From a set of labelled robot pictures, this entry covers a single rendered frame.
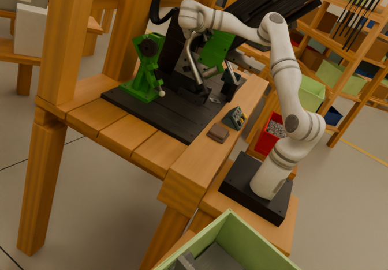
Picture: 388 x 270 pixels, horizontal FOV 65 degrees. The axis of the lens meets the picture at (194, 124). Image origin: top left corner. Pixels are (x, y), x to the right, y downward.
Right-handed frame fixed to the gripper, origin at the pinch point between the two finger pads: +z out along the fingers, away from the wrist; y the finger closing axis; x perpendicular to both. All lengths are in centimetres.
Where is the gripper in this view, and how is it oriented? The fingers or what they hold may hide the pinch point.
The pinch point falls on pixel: (205, 29)
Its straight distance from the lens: 149.7
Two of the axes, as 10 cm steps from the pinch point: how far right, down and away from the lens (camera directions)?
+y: -2.9, -9.6, -0.5
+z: 2.4, -1.2, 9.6
